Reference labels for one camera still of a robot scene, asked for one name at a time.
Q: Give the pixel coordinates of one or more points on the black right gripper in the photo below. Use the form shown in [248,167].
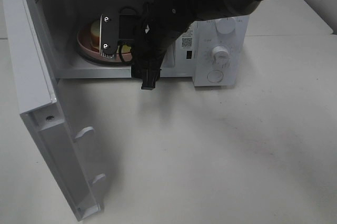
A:
[146,59]

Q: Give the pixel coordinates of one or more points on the white upper power knob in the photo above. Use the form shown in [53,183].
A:
[225,25]

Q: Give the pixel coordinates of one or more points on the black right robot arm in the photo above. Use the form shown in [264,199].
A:
[162,22]

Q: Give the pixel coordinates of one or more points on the round white door button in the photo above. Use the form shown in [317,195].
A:
[215,76]

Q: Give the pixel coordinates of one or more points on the white warning label sticker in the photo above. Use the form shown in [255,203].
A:
[187,38]

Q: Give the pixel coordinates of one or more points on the toy sandwich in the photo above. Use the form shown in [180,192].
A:
[95,37]

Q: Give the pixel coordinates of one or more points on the white lower timer knob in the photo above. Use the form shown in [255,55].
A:
[220,56]

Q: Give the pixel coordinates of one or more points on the white microwave door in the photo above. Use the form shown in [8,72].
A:
[73,157]

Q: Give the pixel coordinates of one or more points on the glass microwave turntable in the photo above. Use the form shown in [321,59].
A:
[96,58]

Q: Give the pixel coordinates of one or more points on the white microwave oven body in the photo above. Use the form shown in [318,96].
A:
[65,18]

